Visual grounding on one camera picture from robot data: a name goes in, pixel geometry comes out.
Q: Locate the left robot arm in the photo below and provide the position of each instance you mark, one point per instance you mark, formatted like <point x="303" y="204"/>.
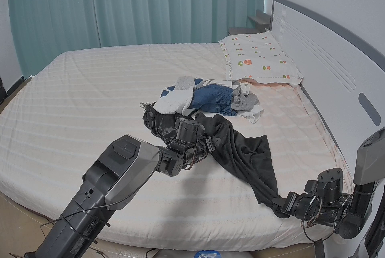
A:
<point x="126" y="160"/>

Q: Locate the black shiny garment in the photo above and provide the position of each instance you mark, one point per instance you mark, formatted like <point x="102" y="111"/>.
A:
<point x="159" y="127"/>

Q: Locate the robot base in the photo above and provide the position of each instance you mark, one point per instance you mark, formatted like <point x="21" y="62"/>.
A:
<point x="207" y="254"/>

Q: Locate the white printed pillow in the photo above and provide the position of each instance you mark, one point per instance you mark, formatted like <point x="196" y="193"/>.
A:
<point x="258" y="55"/>

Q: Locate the grey bedside table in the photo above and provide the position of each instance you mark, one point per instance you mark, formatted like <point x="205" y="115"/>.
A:
<point x="255" y="20"/>

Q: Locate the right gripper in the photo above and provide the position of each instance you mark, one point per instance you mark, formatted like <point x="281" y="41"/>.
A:
<point x="297" y="205"/>

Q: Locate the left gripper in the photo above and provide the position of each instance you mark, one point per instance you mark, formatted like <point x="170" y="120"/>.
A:
<point x="209" y="145"/>

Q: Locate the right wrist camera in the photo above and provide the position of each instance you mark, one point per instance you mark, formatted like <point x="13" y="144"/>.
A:
<point x="311" y="187"/>

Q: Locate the pile of clothes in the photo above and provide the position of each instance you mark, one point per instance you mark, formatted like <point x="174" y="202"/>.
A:
<point x="210" y="98"/>

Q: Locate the bed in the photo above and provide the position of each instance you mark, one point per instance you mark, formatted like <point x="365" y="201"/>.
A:
<point x="90" y="94"/>

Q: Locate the black T-shirt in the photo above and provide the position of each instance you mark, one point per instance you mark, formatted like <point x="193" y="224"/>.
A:
<point x="240" y="154"/>

